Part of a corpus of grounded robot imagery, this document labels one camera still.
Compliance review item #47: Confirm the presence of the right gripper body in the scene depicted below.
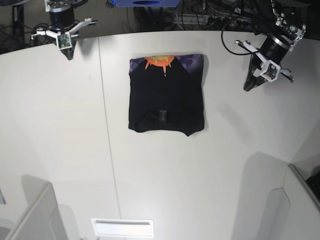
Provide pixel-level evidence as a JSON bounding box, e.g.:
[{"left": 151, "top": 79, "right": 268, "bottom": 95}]
[{"left": 31, "top": 9, "right": 98, "bottom": 40}]

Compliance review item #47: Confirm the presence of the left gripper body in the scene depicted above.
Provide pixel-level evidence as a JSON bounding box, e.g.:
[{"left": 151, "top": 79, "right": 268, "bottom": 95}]
[{"left": 235, "top": 34, "right": 294, "bottom": 82}]

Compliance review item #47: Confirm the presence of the black T-shirt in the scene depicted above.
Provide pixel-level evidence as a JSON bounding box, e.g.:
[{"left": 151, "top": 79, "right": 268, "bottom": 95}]
[{"left": 128, "top": 54, "right": 205, "bottom": 137}]

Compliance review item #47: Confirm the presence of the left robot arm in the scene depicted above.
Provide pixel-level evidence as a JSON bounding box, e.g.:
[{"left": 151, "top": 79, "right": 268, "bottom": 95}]
[{"left": 220, "top": 0, "right": 306, "bottom": 92}]

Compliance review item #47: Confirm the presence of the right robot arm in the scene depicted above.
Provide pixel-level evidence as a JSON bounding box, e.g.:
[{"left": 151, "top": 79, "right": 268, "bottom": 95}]
[{"left": 31, "top": 0, "right": 98, "bottom": 60}]

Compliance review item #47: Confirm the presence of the blue box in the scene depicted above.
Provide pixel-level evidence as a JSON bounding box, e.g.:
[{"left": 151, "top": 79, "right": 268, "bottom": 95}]
[{"left": 105, "top": 0, "right": 180, "bottom": 8}]

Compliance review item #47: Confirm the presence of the white power strip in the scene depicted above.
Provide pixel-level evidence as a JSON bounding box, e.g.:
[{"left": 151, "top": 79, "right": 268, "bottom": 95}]
[{"left": 170, "top": 13, "right": 252, "bottom": 29}]

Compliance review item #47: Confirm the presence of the black keyboard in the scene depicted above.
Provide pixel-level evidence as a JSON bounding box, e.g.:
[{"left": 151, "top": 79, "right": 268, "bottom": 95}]
[{"left": 306, "top": 172, "right": 320, "bottom": 201}]

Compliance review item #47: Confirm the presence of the white cabinet left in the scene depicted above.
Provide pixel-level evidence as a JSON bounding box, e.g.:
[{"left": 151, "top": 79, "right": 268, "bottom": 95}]
[{"left": 0, "top": 174, "right": 81, "bottom": 240}]

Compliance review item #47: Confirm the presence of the white slotted panel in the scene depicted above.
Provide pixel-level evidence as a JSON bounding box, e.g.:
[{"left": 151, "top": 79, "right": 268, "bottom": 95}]
[{"left": 91, "top": 218, "right": 155, "bottom": 239}]

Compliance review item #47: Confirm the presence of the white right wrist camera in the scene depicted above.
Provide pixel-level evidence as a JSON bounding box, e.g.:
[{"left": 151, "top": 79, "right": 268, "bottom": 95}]
[{"left": 57, "top": 34, "right": 72, "bottom": 50}]

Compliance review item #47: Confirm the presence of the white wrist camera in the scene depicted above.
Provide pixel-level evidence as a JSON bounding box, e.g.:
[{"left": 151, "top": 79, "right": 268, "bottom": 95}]
[
  {"left": 57, "top": 34, "right": 72, "bottom": 50},
  {"left": 260, "top": 61, "right": 281, "bottom": 82}
]

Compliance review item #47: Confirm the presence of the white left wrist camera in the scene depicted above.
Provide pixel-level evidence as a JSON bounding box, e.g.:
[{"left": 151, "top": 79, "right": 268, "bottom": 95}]
[{"left": 260, "top": 61, "right": 281, "bottom": 82}]

